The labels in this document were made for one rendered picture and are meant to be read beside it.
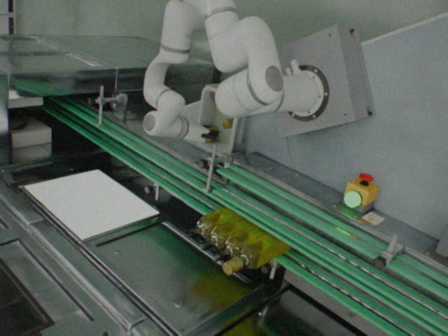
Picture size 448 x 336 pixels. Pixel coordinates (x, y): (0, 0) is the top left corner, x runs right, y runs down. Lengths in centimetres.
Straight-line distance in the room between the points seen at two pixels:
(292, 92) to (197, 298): 62
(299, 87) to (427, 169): 40
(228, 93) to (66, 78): 109
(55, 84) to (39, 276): 88
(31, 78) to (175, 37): 83
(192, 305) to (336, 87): 70
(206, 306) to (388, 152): 66
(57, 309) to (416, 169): 102
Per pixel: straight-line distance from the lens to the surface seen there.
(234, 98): 101
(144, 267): 136
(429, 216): 131
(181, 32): 124
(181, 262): 139
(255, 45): 99
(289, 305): 139
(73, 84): 202
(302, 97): 118
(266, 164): 145
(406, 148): 128
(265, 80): 97
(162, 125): 133
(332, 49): 123
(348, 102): 120
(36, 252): 146
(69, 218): 156
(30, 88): 194
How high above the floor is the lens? 193
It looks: 45 degrees down
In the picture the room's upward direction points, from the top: 106 degrees counter-clockwise
